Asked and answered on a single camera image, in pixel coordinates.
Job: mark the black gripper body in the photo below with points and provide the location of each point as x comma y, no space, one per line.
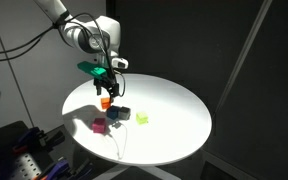
106,80

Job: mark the blue block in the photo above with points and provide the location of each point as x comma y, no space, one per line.
113,112

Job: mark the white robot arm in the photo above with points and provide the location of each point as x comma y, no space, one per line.
84,31

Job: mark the orange block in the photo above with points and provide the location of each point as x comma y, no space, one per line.
105,103

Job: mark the gray block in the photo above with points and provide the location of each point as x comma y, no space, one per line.
124,113

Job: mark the magenta block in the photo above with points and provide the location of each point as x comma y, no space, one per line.
99,126

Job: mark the yellow-green block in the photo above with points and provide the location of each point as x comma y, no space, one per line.
142,118

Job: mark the purple spring clamp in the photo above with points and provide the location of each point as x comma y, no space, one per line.
55,168

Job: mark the perforated mounting board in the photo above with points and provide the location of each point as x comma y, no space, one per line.
25,166

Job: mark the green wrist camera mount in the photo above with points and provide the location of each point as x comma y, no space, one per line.
91,69

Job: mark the white table pedestal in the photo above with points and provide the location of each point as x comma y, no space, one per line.
134,171

